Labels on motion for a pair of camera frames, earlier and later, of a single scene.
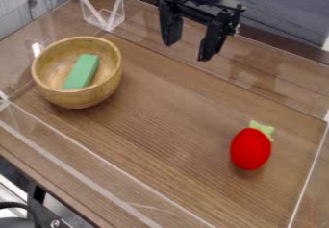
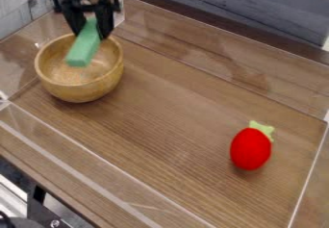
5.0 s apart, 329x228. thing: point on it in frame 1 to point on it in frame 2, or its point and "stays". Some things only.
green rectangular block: x=82 y=71 to x=86 y=43
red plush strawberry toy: x=250 y=146 stays
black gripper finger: x=172 y=22 to x=77 y=17
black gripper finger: x=210 y=44 to x=105 y=17
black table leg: x=46 y=217 stays
